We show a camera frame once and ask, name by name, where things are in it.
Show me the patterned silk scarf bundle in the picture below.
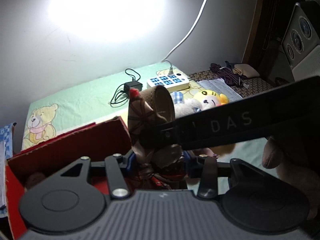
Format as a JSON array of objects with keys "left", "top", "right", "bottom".
[{"left": 125, "top": 86, "right": 187, "bottom": 191}]

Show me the person's right hand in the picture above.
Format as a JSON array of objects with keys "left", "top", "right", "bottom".
[{"left": 262, "top": 134, "right": 319, "bottom": 219}]

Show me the red cardboard box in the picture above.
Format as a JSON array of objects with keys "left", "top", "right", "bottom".
[{"left": 5, "top": 116, "right": 131, "bottom": 239}]

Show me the grey speaker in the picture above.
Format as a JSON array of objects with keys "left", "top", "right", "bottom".
[{"left": 282, "top": 0, "right": 319, "bottom": 81}]

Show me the cartoon bear table cloth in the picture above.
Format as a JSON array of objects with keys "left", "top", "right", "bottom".
[{"left": 21, "top": 62, "right": 278, "bottom": 196}]

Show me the pink plush rabbit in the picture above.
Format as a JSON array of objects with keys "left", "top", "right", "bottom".
[{"left": 170, "top": 92, "right": 202, "bottom": 119}]

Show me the yellow orange plush toy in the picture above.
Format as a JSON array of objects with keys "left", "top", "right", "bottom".
[{"left": 194, "top": 90, "right": 229, "bottom": 111}]

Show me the black power adapter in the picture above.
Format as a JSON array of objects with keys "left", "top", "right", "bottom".
[{"left": 124, "top": 81, "right": 143, "bottom": 94}]

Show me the white power strip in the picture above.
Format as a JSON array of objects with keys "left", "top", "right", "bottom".
[{"left": 146, "top": 73, "right": 190, "bottom": 93}]

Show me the black adapter cable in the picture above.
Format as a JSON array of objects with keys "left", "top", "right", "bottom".
[{"left": 109, "top": 68, "right": 141, "bottom": 106}]

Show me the white power cord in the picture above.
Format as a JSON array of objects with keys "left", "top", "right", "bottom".
[{"left": 161, "top": 0, "right": 216, "bottom": 77}]

